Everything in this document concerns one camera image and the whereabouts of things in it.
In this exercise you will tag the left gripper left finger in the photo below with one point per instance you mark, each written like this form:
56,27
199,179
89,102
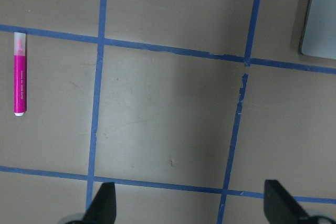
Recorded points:
103,207

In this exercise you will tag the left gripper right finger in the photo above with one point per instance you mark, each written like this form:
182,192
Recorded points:
280,207

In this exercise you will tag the pink highlighter pen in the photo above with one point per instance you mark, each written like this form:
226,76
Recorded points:
19,74

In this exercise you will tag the grey closed laptop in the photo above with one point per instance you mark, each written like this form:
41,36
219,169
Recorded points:
318,35

